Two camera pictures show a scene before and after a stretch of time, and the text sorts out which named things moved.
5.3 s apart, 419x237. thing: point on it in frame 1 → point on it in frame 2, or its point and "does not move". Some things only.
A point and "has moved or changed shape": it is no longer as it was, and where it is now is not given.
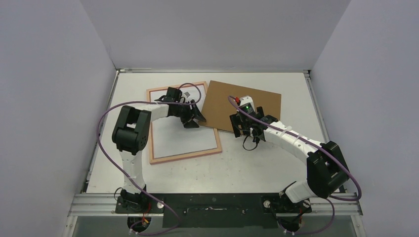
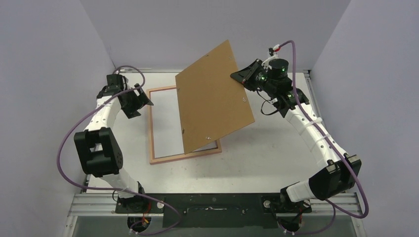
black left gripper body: [186, 114] → [135, 102]
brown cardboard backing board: [217, 108] has moved or changed shape
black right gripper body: [241, 121] → [252, 77]
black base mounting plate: [218, 210] does not move
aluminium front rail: [104, 205] does not move
